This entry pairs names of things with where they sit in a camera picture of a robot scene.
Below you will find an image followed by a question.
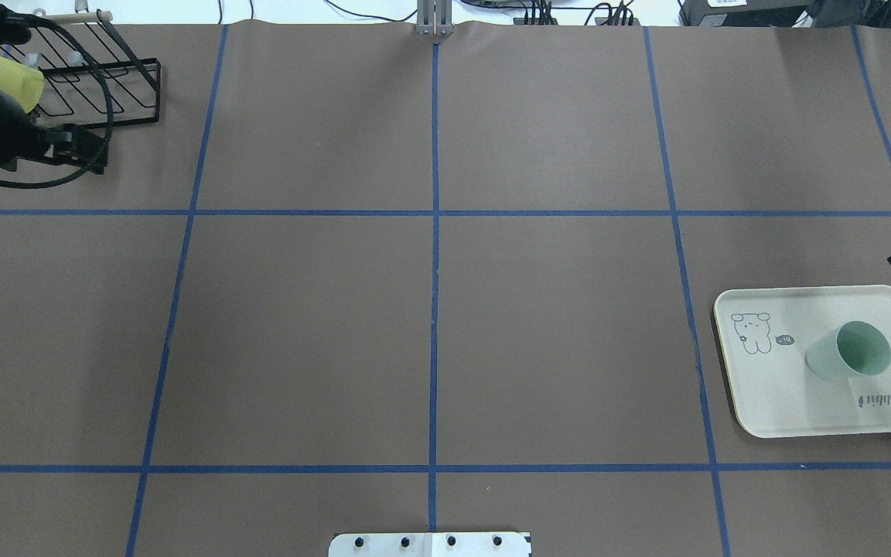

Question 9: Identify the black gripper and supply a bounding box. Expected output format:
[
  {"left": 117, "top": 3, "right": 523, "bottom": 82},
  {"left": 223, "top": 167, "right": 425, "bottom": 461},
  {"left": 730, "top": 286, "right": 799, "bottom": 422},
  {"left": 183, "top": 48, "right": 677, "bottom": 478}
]
[{"left": 0, "top": 85, "right": 52, "bottom": 171}]

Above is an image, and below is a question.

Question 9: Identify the small black computer box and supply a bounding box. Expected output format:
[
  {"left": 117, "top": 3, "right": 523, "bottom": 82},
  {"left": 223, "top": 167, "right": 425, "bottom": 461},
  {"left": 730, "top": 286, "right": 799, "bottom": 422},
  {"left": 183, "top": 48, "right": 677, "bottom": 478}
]
[{"left": 678, "top": 1, "right": 810, "bottom": 28}]

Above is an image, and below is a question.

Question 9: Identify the yellow plastic cup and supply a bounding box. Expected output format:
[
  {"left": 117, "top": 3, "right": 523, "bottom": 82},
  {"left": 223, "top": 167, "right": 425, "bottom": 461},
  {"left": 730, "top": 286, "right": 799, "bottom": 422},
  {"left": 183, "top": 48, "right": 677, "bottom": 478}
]
[{"left": 0, "top": 56, "right": 45, "bottom": 115}]

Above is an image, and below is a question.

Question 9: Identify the aluminium frame post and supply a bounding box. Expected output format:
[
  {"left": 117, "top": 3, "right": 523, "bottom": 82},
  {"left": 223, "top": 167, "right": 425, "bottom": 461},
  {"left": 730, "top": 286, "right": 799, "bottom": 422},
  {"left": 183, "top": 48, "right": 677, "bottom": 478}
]
[{"left": 416, "top": 0, "right": 455, "bottom": 38}]

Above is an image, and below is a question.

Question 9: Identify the wooden rack handle dowel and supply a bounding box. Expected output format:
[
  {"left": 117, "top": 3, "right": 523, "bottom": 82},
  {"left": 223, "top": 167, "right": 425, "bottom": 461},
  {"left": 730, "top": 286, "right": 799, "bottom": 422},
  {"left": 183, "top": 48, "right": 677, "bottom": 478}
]
[{"left": 33, "top": 10, "right": 114, "bottom": 26}]

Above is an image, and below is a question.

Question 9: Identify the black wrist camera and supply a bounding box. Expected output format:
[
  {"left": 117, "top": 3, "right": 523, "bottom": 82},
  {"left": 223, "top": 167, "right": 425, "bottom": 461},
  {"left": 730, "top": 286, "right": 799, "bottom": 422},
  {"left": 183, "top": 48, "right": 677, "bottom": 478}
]
[{"left": 43, "top": 124, "right": 111, "bottom": 174}]

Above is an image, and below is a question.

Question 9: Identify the white rabbit serving tray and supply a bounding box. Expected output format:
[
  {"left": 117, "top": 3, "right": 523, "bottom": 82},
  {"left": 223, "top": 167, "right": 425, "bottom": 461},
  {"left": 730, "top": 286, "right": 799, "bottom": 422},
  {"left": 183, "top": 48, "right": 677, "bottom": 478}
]
[{"left": 713, "top": 285, "right": 891, "bottom": 439}]

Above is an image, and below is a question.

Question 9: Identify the black wire cup rack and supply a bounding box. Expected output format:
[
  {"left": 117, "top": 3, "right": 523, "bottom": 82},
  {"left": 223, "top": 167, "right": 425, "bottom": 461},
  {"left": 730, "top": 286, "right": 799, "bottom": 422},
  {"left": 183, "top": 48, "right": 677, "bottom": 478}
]
[{"left": 0, "top": 22, "right": 162, "bottom": 130}]

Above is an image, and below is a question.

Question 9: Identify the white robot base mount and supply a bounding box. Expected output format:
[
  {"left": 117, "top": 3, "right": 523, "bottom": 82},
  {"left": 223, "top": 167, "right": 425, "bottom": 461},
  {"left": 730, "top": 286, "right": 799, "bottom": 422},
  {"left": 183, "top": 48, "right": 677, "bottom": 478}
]
[{"left": 328, "top": 531, "right": 533, "bottom": 556}]

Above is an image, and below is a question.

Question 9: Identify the pale green plastic cup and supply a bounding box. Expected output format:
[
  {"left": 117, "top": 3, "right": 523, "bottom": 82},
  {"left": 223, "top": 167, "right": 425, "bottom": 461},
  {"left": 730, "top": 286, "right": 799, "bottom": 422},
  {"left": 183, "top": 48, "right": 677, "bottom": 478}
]
[{"left": 804, "top": 320, "right": 891, "bottom": 381}]

